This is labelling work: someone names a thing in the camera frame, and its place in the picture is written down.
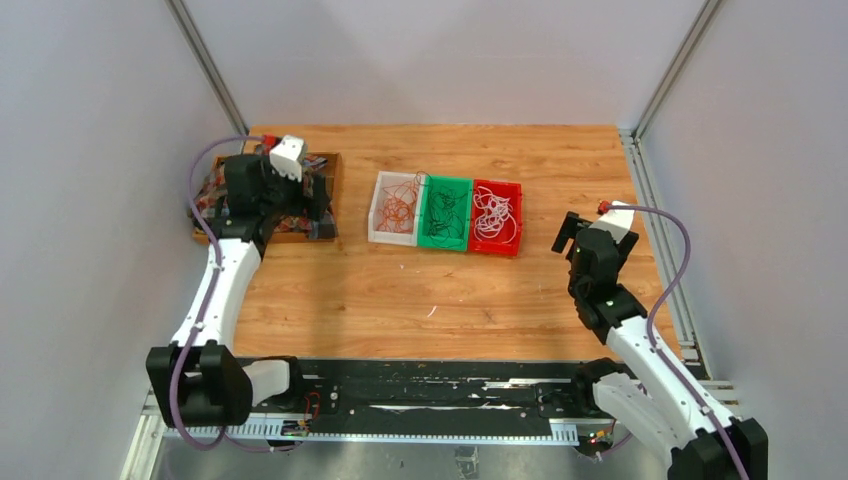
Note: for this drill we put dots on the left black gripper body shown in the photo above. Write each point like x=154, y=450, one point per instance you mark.
x=596, y=259

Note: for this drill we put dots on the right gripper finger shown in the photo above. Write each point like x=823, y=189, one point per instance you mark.
x=625, y=246
x=571, y=225

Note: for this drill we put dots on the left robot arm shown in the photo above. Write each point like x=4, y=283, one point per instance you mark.
x=196, y=379

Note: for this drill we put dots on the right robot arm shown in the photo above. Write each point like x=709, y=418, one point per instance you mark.
x=653, y=395

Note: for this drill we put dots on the red plastic bin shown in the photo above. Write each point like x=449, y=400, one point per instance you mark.
x=496, y=218

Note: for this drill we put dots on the green plastic bin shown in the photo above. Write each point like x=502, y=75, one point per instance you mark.
x=446, y=213

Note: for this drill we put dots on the white plastic bin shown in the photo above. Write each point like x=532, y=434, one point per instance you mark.
x=395, y=208

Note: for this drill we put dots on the wooden tray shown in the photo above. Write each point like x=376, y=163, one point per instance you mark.
x=331, y=173

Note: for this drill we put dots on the plaid flannel shirt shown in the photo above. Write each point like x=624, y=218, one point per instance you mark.
x=314, y=187

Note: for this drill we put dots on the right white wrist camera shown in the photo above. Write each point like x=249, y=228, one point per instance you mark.
x=616, y=218

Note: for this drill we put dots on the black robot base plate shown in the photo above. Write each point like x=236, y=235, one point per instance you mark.
x=385, y=371

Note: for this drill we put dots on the aluminium frame rail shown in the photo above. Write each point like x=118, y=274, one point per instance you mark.
x=438, y=410

